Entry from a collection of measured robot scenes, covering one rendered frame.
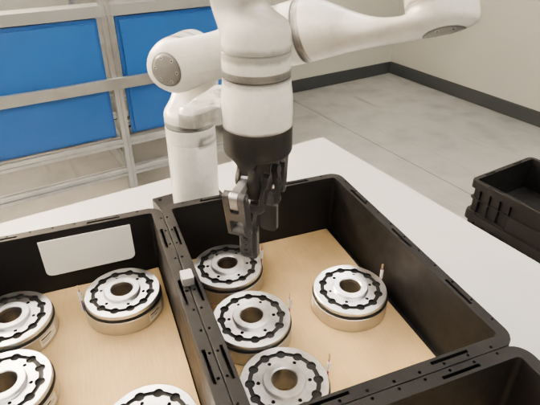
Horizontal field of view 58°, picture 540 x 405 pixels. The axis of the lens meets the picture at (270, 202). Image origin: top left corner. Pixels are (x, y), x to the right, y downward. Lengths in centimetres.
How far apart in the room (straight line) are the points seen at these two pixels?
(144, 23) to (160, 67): 163
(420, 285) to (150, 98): 206
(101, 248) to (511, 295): 72
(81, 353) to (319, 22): 54
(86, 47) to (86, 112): 30
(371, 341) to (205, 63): 48
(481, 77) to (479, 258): 306
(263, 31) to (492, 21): 356
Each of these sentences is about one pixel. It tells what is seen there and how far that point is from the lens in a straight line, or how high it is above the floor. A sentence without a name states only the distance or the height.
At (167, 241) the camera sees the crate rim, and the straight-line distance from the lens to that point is 67.
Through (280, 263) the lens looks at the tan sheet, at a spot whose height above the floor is 83.
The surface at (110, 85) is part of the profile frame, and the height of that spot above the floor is 59.
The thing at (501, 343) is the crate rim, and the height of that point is 93.
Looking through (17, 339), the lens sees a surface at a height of 86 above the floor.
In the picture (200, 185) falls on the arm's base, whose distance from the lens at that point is 93.
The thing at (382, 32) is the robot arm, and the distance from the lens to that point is 70.
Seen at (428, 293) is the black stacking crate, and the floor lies 90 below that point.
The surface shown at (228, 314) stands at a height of 86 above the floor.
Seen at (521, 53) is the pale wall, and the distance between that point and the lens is 387.
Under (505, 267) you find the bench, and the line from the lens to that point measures 108.
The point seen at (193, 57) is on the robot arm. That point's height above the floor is 111.
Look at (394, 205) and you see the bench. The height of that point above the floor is 70.
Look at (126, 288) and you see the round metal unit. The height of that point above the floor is 85.
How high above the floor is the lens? 132
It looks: 32 degrees down
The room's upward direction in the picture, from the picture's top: straight up
